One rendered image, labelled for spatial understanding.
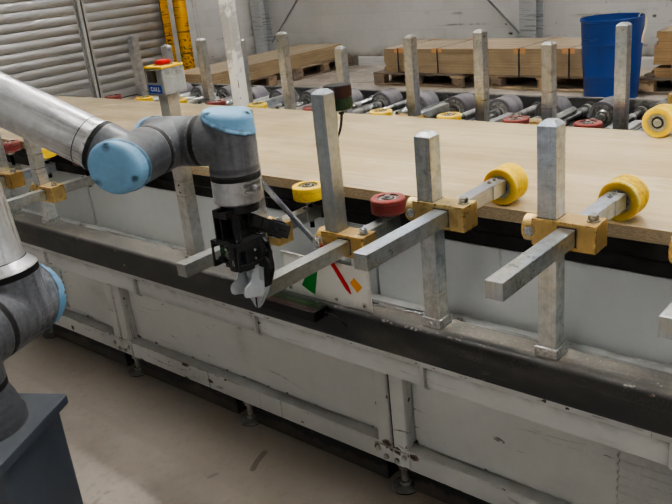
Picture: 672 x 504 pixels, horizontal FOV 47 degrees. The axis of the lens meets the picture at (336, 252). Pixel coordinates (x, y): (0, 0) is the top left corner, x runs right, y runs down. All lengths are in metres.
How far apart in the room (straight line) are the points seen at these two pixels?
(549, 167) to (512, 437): 0.83
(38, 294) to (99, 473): 0.98
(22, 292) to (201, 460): 1.02
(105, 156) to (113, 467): 1.50
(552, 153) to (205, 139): 0.58
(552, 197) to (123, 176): 0.71
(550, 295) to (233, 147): 0.61
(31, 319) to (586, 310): 1.15
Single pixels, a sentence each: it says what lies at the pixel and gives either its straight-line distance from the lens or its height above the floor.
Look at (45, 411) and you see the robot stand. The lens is 1.75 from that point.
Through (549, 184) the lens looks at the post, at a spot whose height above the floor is 1.03.
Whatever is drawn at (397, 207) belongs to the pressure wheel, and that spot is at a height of 0.89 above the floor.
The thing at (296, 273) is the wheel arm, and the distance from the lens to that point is 1.52.
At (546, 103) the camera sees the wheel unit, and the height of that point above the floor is 0.93.
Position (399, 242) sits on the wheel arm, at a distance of 1.34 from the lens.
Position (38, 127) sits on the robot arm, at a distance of 1.36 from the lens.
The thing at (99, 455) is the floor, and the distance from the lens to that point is 2.69.
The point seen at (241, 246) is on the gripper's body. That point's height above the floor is 0.96.
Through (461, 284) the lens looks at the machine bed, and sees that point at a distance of 1.79.
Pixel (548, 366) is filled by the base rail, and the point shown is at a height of 0.70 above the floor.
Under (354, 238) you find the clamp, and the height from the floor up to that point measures 0.87.
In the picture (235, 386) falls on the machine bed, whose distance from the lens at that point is 2.57.
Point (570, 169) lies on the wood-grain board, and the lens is 1.91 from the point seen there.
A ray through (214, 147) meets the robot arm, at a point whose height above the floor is 1.14.
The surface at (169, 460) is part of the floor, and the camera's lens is 2.57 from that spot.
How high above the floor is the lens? 1.42
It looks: 21 degrees down
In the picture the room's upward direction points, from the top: 6 degrees counter-clockwise
